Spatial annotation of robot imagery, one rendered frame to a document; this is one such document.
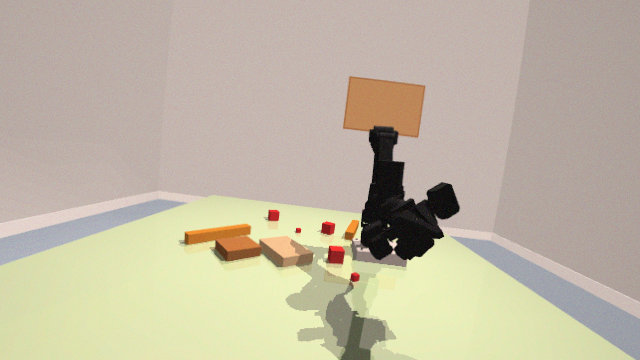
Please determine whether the orange flat bar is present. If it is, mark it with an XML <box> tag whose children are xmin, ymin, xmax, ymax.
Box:
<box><xmin>185</xmin><ymin>224</ymin><xmax>251</xmax><ymax>245</ymax></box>
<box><xmin>345</xmin><ymin>220</ymin><xmax>359</xmax><ymax>241</ymax></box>

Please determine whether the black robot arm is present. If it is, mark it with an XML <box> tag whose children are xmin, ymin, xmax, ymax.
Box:
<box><xmin>361</xmin><ymin>125</ymin><xmax>434</xmax><ymax>260</ymax></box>

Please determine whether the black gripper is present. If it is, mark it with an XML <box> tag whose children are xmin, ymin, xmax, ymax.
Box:
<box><xmin>362</xmin><ymin>182</ymin><xmax>460</xmax><ymax>260</ymax></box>

